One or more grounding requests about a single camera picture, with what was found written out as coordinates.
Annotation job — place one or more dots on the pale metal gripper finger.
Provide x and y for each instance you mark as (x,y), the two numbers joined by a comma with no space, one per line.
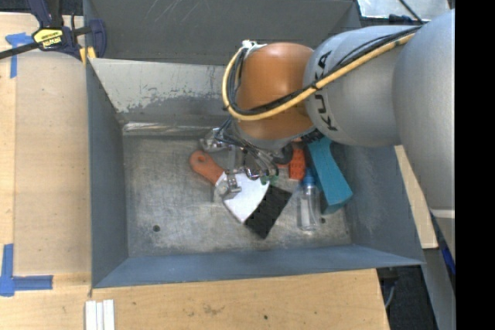
(231,184)
(209,141)

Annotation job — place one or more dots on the black flat block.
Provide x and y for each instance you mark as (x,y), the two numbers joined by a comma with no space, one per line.
(268,212)

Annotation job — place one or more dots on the grey metal bin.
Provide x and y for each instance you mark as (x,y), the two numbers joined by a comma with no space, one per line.
(174,201)

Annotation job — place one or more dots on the clear plastic bottle blue cap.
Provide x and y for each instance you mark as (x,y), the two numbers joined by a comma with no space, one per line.
(308,205)

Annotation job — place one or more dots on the teal blue flat block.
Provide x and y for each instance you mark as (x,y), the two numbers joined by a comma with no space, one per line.
(328,177)

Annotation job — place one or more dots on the pale wood flat board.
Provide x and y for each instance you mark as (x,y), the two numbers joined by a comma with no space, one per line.
(50,166)

